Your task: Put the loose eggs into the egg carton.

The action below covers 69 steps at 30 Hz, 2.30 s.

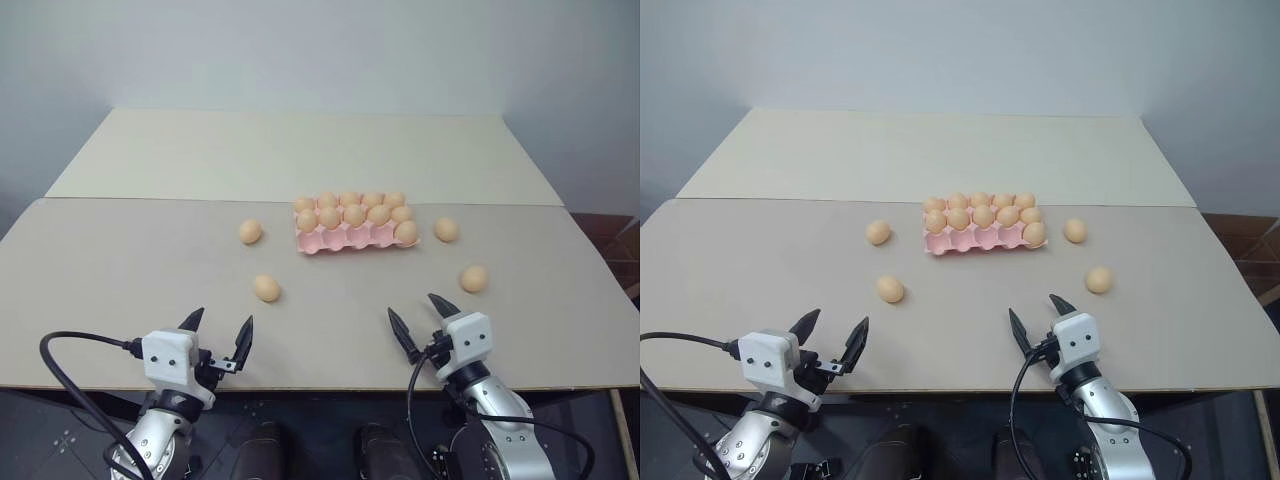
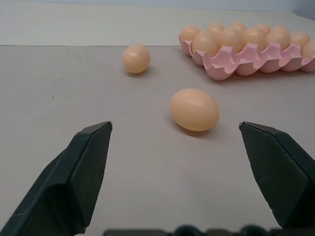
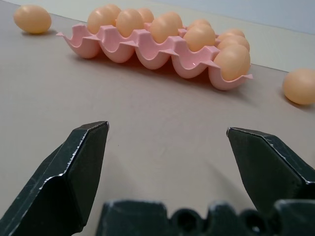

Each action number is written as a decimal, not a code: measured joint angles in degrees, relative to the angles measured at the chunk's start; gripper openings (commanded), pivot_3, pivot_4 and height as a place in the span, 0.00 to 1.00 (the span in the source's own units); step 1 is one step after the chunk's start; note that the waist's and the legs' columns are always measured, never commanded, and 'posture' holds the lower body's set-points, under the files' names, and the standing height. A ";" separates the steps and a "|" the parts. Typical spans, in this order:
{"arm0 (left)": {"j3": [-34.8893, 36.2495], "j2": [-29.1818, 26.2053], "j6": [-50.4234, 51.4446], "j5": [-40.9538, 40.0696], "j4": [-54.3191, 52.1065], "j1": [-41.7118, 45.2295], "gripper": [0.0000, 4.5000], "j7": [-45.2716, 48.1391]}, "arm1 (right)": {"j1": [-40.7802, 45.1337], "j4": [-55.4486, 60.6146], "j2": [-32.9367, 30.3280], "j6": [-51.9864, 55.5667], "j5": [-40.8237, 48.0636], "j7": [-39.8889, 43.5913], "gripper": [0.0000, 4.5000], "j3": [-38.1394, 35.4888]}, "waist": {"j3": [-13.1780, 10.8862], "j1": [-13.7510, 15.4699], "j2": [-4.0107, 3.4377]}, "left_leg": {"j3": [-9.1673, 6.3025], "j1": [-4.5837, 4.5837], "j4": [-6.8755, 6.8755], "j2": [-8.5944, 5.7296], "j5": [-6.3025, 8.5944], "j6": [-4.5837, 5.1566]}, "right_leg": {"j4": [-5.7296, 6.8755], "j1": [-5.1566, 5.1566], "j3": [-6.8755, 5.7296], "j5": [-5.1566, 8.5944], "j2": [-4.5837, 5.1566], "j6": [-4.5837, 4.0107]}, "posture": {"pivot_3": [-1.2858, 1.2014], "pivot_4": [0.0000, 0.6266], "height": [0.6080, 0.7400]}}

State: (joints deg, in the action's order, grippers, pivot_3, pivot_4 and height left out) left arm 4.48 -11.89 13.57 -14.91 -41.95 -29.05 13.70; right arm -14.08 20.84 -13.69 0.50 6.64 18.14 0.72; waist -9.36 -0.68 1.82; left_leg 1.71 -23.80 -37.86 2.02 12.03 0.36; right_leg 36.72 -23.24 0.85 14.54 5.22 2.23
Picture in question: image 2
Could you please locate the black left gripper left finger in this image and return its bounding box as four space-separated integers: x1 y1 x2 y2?
0 120 113 236

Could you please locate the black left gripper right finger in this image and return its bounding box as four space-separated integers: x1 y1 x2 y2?
238 121 315 229

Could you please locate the pink egg tray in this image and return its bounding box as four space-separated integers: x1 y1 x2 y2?
179 34 315 81

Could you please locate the beige egg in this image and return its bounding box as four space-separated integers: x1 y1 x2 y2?
179 24 201 45
253 23 271 35
301 40 315 58
192 30 220 55
265 25 291 51
229 21 247 33
122 44 151 74
289 31 311 48
242 28 267 51
206 22 225 35
218 28 244 53
170 88 220 132

